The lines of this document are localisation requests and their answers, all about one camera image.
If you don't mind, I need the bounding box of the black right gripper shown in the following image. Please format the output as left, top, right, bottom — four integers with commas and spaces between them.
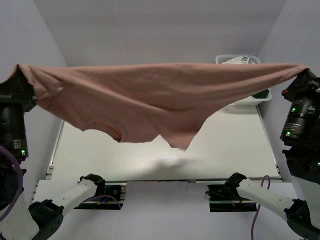
277, 66, 320, 141

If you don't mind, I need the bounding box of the dark green t-shirt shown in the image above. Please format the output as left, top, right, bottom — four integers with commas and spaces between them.
252, 89, 270, 99

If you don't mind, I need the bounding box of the white t-shirt green lettering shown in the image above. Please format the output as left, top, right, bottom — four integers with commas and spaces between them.
218, 56, 260, 65

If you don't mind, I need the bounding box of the pink t-shirt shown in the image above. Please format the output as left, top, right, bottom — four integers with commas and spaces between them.
15, 63, 308, 150

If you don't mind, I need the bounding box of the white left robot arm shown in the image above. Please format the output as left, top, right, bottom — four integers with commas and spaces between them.
0, 66, 106, 240

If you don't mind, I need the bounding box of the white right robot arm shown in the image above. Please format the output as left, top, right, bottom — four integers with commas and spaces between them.
225, 70, 320, 240

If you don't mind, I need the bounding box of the white plastic laundry basket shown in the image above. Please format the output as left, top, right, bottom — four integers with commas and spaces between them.
215, 54, 272, 106

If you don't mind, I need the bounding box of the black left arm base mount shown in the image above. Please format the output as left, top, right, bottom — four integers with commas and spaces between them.
75, 183, 126, 210

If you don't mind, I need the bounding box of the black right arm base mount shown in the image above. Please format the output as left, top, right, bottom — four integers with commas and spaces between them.
205, 184, 257, 213

